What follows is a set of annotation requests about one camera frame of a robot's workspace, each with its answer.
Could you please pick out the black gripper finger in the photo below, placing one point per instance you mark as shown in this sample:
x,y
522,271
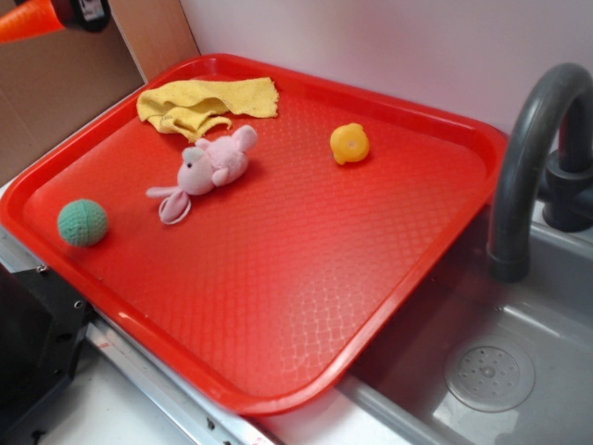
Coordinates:
x,y
85,15

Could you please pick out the orange toy carrot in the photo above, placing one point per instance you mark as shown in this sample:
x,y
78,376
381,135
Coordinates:
x,y
30,19

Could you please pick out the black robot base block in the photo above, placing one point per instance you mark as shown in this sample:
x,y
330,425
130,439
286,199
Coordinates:
x,y
43,324

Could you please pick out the brown cardboard panel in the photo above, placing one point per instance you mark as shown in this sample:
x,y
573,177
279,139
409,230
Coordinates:
x,y
52,85

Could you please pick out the yellow cloth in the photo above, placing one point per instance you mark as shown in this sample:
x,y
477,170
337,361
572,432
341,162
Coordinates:
x,y
191,108

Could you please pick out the pink plush bunny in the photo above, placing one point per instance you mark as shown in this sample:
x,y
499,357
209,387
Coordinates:
x,y
206,165

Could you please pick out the green knitted ball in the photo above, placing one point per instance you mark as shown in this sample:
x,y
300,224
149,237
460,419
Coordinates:
x,y
82,223

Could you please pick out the red plastic tray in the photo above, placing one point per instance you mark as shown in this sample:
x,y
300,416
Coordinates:
x,y
272,285

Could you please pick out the yellow rubber duck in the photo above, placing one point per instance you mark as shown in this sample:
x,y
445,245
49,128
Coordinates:
x,y
349,143

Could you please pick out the grey toy faucet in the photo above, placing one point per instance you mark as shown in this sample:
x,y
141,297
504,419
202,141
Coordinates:
x,y
548,158

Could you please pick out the grey sink basin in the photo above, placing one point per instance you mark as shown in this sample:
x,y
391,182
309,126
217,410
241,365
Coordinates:
x,y
470,360

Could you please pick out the metal rail strip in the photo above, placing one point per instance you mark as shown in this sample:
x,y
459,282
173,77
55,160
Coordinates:
x,y
196,418

